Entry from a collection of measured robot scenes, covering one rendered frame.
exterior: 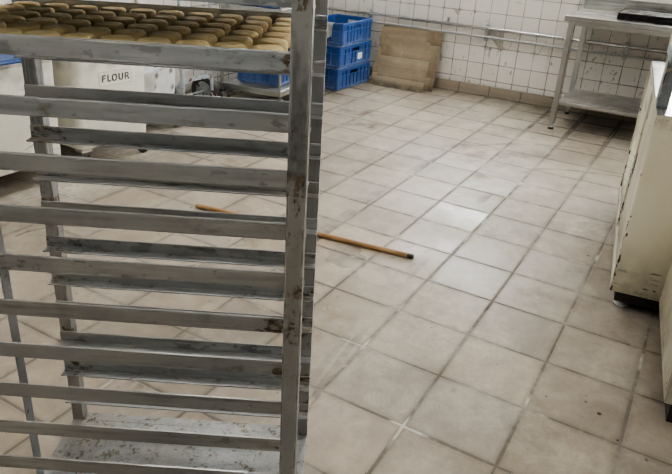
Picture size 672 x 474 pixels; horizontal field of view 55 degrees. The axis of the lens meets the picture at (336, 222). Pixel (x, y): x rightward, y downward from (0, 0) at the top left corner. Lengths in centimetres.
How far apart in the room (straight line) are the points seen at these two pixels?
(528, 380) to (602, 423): 28
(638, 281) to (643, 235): 20
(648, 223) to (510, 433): 108
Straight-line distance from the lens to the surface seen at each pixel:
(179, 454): 183
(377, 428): 212
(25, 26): 117
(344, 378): 229
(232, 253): 156
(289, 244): 102
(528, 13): 623
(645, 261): 290
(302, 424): 184
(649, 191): 279
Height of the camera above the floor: 142
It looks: 25 degrees down
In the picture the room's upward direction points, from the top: 4 degrees clockwise
